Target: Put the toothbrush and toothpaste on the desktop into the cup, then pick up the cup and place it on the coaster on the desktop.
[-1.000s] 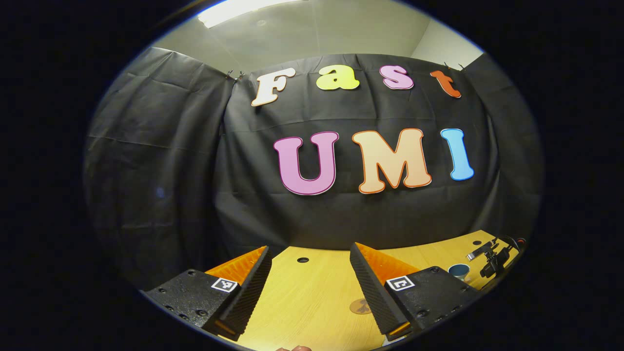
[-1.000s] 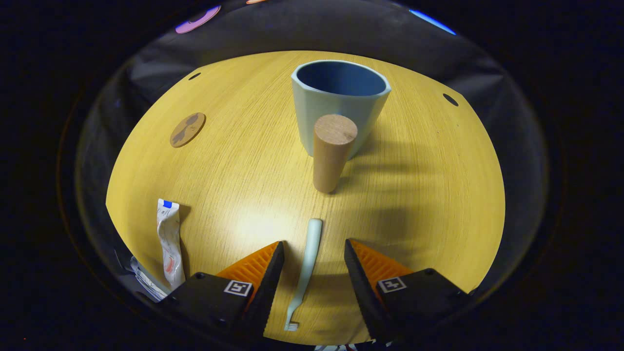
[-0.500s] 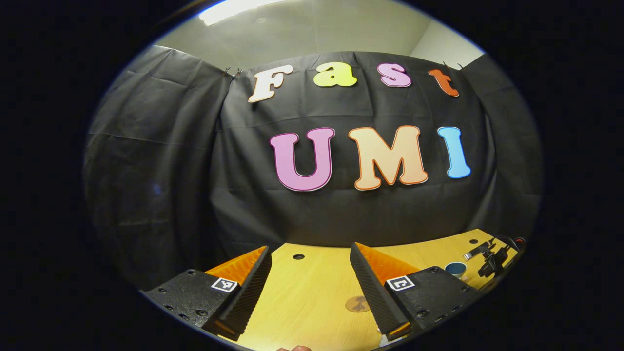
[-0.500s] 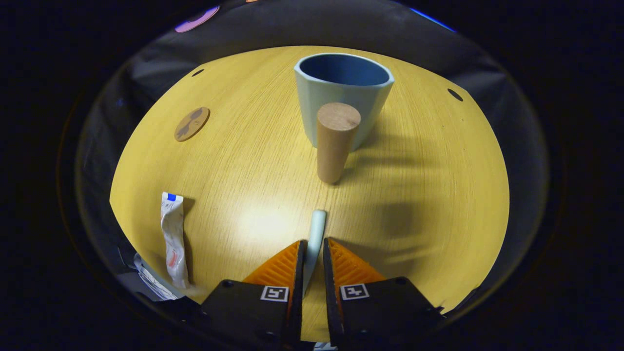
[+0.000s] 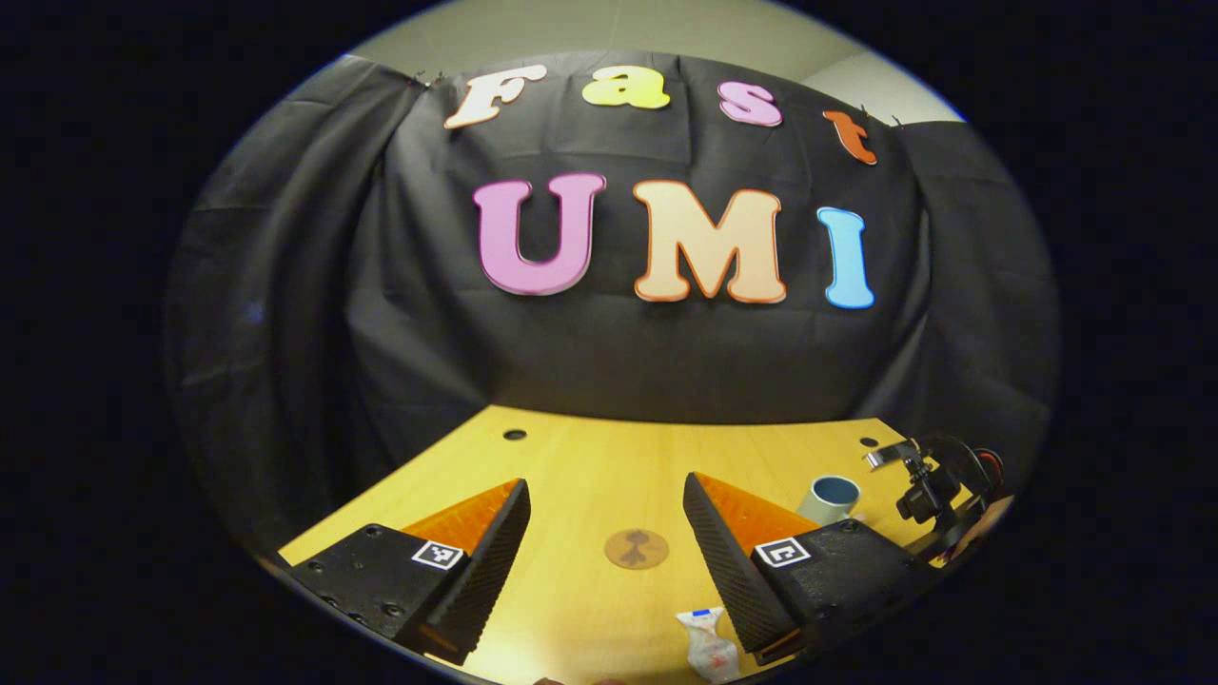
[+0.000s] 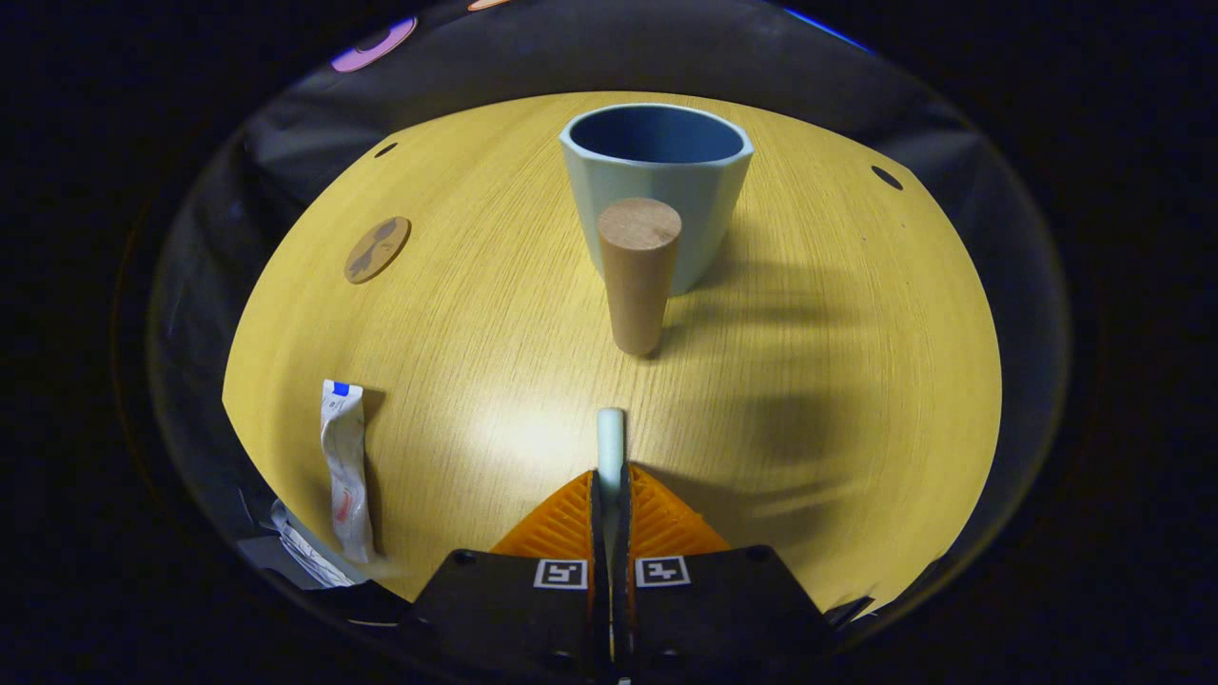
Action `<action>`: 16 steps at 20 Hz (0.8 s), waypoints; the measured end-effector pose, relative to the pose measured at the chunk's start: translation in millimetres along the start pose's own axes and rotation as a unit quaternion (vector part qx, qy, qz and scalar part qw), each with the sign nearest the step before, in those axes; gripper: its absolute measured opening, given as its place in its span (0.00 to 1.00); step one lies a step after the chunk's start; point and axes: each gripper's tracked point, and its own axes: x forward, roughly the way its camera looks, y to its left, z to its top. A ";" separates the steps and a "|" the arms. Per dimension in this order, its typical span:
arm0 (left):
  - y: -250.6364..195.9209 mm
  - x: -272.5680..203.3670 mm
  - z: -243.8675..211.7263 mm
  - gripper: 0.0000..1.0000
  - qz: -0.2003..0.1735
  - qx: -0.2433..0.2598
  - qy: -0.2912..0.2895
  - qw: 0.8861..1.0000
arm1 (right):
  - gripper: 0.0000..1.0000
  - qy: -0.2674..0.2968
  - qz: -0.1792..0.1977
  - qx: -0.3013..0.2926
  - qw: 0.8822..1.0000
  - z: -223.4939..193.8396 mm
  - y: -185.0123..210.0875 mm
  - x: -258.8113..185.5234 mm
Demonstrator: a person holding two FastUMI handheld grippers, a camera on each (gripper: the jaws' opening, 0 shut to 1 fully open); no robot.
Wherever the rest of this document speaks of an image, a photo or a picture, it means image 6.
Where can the black backdrop cloth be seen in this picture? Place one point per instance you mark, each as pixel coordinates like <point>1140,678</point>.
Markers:
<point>571,48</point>

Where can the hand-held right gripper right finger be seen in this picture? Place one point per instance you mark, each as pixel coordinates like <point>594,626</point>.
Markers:
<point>723,609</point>

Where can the white toothbrush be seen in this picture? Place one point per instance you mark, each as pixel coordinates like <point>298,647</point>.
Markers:
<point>610,438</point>

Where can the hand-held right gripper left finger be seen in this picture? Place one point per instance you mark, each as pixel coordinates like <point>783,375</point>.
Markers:
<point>504,609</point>

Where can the white toothpaste tube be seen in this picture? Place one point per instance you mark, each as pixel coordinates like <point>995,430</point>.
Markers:
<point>344,457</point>

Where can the wooden desktop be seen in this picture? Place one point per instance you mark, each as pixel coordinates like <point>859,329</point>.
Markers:
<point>837,314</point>

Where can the round brown coaster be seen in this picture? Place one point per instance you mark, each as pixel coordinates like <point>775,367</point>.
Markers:
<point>377,250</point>

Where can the white printed packet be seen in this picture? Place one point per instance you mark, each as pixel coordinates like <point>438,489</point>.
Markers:
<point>309,552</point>

